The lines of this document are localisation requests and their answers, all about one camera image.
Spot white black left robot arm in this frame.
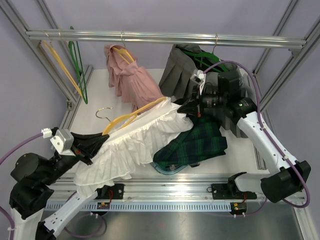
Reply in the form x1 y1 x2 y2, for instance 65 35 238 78
9 127 110 240

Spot aluminium frame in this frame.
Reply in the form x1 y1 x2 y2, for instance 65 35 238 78
0 0 320 240

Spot grey pleated skirt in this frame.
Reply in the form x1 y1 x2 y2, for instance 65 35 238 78
159 44 257 138

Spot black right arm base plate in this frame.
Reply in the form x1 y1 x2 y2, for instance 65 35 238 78
209 183 257 200

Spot green hanger of plaid skirt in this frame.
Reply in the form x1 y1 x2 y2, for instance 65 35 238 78
64 40 88 105

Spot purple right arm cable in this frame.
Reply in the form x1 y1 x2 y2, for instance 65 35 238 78
202 60 312 217

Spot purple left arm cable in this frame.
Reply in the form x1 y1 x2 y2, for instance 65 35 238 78
0 132 107 237

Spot yellow hanger of white skirt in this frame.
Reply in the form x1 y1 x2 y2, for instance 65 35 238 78
102 97 167 136

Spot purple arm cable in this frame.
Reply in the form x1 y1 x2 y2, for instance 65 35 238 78
202 60 312 217
0 132 107 237

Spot teal plastic basin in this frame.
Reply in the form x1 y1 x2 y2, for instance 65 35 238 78
150 162 187 176

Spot yellow hanger of pink skirt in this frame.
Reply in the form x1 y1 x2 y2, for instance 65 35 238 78
111 31 136 63

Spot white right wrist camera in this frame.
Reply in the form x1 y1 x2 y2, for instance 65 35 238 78
189 69 206 96

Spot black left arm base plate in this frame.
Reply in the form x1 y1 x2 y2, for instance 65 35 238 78
97 183 125 200

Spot white slotted cable duct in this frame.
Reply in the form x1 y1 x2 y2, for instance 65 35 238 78
46 201 232 213

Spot yellow plastic hanger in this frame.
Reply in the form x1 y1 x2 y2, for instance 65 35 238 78
42 31 84 98

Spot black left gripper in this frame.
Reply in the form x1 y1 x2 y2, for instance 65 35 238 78
40 131 109 186

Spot navy white plaid skirt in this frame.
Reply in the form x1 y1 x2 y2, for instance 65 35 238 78
164 162 201 172

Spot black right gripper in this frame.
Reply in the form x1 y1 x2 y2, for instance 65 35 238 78
178 84 227 118

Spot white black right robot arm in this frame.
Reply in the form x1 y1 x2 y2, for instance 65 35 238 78
178 70 311 208

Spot pink pleated skirt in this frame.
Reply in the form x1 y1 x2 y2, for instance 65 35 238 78
103 44 163 112

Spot green navy plaid skirt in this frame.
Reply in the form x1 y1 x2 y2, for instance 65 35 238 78
153 114 228 166

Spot green plastic hanger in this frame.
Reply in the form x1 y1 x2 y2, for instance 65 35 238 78
176 43 221 71

